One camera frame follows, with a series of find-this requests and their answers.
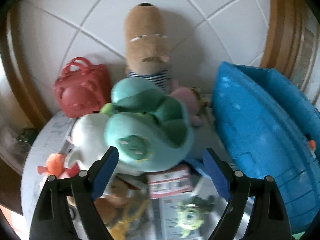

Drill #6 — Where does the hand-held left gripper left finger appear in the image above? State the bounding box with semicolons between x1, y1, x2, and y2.
29;146;119;240

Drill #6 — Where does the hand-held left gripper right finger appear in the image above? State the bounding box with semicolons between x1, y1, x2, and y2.
202;148;292;240

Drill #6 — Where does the pink pig plush orange dress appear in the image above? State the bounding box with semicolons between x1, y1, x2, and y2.
37;153;66;180

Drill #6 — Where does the turquoise turtle plush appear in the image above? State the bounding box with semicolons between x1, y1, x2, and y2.
100;77;195;173

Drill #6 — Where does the blue plastic container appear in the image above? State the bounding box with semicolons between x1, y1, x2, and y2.
211;61;320;235

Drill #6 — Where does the brown plush toy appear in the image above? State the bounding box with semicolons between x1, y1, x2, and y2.
95;180;133;225

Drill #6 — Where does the white plush toy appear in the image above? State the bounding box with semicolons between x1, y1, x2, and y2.
67;115;140;178

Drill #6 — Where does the red and white label card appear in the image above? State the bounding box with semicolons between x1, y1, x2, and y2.
147;165;193;199

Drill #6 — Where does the green one-eyed monster plush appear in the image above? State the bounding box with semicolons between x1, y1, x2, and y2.
177;196;215;230

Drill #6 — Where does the yellow toy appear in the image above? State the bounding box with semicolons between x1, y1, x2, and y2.
109;200;150;240

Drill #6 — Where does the grey bed sheet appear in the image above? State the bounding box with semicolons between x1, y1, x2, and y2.
20;92;255;240

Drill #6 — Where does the printed paper booklet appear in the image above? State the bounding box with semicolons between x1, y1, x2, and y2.
159;197;184;240

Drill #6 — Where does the pale pink plush toy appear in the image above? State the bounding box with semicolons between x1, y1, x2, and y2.
170;86;208;127

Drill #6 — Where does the red bear-face bag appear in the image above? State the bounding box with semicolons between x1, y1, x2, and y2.
53;57;112;119

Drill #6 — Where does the dark green bag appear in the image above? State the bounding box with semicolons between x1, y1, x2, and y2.
16;127;38;147

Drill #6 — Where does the dark brown wooden furniture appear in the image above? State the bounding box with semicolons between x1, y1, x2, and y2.
0;152;23;215

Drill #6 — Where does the brown plush in striped shirt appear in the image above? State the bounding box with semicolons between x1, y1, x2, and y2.
124;3;173;93

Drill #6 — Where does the wooden frame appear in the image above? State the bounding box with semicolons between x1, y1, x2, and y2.
260;0;316;80
6;7;53;130

